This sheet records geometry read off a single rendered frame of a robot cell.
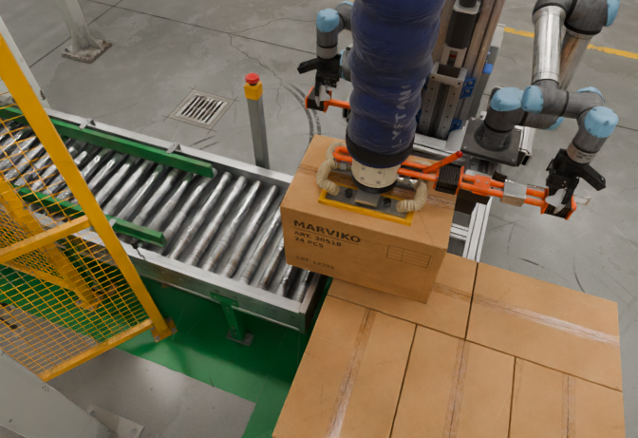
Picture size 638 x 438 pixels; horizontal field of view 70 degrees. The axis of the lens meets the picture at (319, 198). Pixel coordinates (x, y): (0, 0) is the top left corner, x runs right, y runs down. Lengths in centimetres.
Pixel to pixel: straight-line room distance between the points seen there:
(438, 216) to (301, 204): 49
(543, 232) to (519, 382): 139
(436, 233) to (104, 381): 181
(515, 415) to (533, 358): 25
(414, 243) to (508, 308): 71
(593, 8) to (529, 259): 170
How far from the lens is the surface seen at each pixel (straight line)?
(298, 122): 358
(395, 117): 135
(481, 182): 161
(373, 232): 160
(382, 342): 196
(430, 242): 159
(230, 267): 213
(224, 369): 252
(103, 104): 408
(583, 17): 176
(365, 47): 123
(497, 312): 214
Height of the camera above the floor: 234
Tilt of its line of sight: 50 degrees down
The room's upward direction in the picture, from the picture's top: 1 degrees clockwise
